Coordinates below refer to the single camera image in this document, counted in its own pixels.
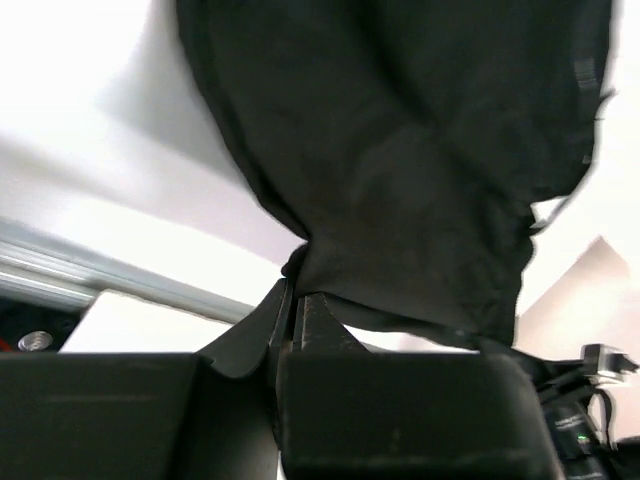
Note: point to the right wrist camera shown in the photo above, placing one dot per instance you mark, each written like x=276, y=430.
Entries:
x=606, y=365

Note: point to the black shorts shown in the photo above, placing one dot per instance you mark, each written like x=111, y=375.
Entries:
x=406, y=142

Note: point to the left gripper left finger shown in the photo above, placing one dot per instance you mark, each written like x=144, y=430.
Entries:
x=210, y=414

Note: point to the aluminium frame rail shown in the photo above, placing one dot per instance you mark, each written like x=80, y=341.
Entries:
x=43, y=270

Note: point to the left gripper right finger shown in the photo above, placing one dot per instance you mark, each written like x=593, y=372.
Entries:
x=347, y=413

